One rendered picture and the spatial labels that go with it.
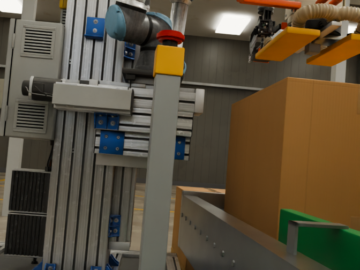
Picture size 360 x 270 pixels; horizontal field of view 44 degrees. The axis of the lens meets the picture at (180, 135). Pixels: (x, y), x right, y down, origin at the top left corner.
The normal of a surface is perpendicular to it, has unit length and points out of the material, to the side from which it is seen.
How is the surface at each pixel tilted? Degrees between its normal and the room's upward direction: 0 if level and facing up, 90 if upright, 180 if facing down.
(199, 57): 90
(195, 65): 90
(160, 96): 90
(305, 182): 90
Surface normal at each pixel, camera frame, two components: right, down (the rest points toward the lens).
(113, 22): -0.81, 0.03
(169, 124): 0.14, -0.04
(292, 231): -0.99, -0.08
